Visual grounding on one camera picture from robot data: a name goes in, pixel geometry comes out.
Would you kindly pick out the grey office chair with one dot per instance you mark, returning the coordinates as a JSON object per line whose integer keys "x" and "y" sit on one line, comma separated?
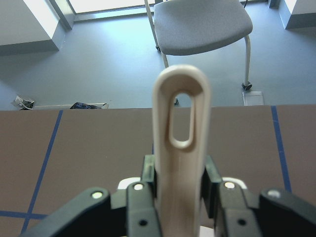
{"x": 188, "y": 27}

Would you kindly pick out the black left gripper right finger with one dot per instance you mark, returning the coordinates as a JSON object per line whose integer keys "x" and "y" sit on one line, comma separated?
{"x": 237, "y": 212}

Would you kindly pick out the beige plastic dustpan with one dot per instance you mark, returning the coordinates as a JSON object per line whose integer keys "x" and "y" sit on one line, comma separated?
{"x": 180, "y": 164}

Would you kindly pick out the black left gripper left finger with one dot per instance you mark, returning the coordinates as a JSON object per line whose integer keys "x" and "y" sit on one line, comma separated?
{"x": 95, "y": 212}

